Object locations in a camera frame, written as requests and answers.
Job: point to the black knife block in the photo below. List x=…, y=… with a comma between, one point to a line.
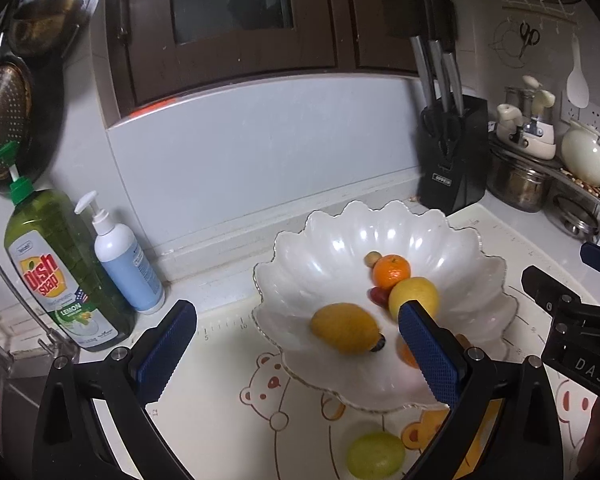
x=462, y=160

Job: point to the black hanging scissors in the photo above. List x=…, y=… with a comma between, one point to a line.
x=530, y=35

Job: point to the brass pot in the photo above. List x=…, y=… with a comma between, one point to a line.
x=45, y=20

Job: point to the bear print pastry mat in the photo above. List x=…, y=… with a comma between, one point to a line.
x=220, y=385

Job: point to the large orange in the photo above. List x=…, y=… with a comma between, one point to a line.
x=408, y=355

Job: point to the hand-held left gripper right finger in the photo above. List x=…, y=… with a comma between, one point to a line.
x=430, y=355

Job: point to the steel cooking pot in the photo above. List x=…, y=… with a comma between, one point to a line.
x=517, y=182

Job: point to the white wall socket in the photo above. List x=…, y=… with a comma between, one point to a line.
x=590, y=115

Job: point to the small orange mandarin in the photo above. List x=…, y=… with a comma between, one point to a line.
x=391, y=271

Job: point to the cream ceramic condiment set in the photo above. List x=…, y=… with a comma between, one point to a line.
x=532, y=142

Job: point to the white scalloped bowl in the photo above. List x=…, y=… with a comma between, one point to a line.
x=330, y=270

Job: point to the green dish soap bottle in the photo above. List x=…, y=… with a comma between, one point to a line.
x=55, y=260

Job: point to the small red fruit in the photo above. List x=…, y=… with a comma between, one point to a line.
x=377, y=296

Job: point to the green round fruit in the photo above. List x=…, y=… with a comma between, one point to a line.
x=375, y=455

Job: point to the steel sink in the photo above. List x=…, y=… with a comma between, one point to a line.
x=25, y=395

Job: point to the yellow round fruit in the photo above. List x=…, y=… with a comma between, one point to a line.
x=415, y=292

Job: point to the black kitchen scissors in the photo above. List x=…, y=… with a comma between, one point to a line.
x=442, y=125

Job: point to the dark grape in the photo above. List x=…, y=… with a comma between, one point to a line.
x=379, y=346

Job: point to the steel faucet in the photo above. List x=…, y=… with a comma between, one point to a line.
x=55, y=344

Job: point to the dark wooden window frame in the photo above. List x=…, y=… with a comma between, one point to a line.
x=240, y=60

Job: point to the yellow mango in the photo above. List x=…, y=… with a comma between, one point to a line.
x=345, y=327

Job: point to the steel corner rack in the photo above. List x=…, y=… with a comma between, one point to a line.
x=555, y=166

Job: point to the white ceramic teapot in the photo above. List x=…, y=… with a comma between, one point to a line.
x=585, y=157

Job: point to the white rice paddle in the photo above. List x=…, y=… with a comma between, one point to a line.
x=577, y=87

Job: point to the glass pot lid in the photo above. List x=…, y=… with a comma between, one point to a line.
x=575, y=217

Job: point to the white blue pump bottle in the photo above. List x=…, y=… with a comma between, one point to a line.
x=125, y=265

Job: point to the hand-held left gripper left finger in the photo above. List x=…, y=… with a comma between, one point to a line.
x=165, y=350

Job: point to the small tan longan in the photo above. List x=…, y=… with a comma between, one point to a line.
x=371, y=259

